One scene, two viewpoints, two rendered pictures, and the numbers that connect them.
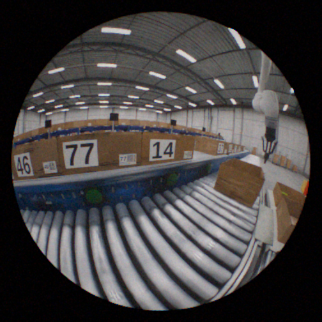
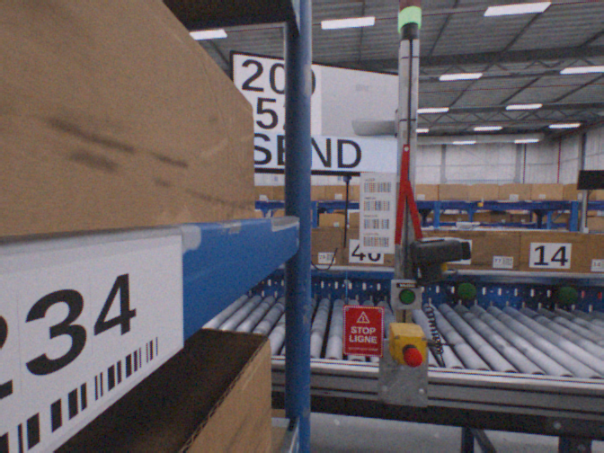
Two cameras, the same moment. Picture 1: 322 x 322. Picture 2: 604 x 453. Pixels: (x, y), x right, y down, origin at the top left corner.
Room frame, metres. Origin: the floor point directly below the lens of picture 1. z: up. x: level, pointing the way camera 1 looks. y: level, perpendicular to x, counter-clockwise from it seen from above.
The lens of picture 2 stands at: (-1.03, 0.01, 1.15)
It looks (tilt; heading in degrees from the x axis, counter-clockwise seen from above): 3 degrees down; 41
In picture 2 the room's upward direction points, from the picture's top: straight up
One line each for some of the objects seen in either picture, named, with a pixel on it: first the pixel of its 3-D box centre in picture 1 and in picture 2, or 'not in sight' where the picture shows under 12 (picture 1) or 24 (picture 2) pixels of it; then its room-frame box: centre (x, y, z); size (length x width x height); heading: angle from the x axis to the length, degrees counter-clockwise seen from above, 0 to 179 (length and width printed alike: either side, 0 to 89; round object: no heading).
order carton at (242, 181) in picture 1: (242, 177); not in sight; (0.47, -0.59, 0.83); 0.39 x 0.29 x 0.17; 125
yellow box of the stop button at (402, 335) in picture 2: not in sight; (423, 345); (-0.42, 0.21, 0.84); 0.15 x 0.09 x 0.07; 124
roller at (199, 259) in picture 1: (176, 237); (572, 341); (0.18, -0.07, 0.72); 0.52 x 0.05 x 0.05; 34
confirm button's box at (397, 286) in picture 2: not in sight; (405, 294); (-0.41, 0.26, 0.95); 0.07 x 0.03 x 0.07; 124
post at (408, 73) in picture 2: not in sight; (404, 228); (-0.39, 0.28, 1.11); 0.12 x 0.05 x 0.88; 124
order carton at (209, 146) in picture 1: (213, 145); not in sight; (1.10, -0.64, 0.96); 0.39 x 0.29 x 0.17; 124
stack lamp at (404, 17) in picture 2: not in sight; (409, 14); (-0.38, 0.28, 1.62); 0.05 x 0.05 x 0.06
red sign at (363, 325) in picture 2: not in sight; (375, 331); (-0.45, 0.32, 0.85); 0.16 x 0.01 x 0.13; 124
